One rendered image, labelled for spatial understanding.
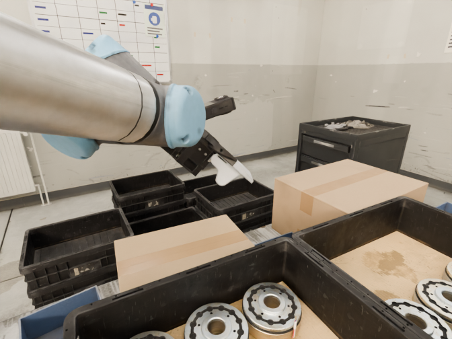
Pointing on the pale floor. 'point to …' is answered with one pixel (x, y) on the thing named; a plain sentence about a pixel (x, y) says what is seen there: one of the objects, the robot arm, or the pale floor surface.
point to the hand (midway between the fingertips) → (239, 169)
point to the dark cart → (352, 144)
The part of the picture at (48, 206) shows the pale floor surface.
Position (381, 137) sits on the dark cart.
